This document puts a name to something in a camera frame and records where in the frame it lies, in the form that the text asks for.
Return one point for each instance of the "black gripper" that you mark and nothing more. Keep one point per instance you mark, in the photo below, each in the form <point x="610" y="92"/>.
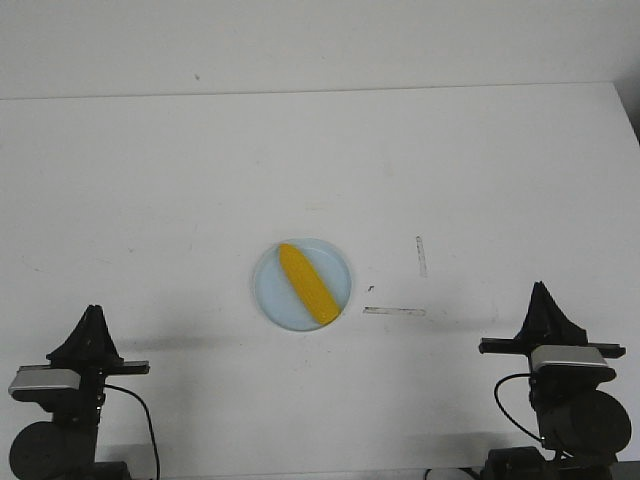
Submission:
<point x="560" y="330"/>
<point x="81" y="345"/>

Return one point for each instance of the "light blue round plate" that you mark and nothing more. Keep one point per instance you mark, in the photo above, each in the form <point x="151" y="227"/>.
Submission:
<point x="277" y="300"/>

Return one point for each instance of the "yellow corn cob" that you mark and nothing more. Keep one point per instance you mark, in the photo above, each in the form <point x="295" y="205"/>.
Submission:
<point x="308" y="285"/>

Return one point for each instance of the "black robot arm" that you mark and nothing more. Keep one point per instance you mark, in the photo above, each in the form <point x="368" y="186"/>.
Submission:
<point x="64" y="447"/>
<point x="581" y="429"/>

